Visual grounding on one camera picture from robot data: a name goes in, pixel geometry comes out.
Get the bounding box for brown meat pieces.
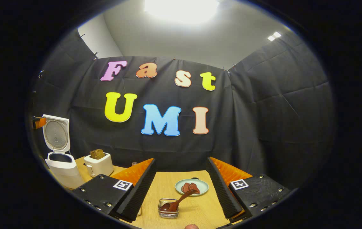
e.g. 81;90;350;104
181;182;200;194

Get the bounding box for large ceiling light panel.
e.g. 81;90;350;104
144;0;220;23

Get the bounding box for white rice cooker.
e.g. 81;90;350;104
43;114;86;190

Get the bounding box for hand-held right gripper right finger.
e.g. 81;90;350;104
206;156;291;223

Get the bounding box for pale green plate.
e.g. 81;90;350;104
175;178;209;197

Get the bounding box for white toaster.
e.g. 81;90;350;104
84;152;114;177

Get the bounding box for brown wooden spoon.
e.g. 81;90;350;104
160;189;198;212

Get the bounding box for wire chopstick holder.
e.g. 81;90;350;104
158;198;179;219

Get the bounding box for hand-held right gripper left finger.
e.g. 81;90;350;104
72;158;157;222

